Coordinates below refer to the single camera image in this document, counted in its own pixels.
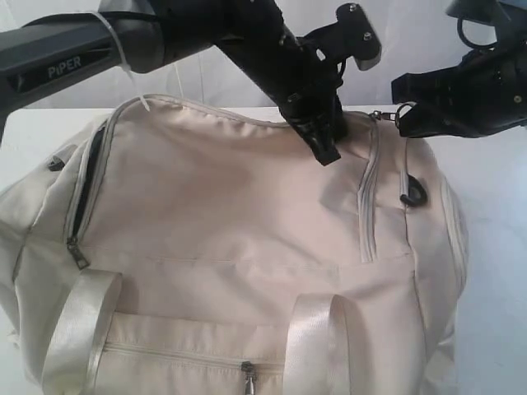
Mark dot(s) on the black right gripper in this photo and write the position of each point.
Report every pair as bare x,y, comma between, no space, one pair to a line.
483,95

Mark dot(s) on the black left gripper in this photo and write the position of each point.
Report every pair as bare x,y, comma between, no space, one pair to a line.
259,43

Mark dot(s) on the beige duffel bag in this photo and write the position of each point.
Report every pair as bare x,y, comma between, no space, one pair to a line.
171,248

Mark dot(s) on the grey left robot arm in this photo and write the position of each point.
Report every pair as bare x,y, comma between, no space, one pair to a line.
50,54

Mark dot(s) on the white zip tie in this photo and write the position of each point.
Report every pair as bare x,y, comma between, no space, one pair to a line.
123,60

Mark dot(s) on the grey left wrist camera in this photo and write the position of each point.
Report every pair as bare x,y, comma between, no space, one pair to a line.
351,36

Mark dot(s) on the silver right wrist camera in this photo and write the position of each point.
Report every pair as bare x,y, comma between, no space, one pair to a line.
488,12

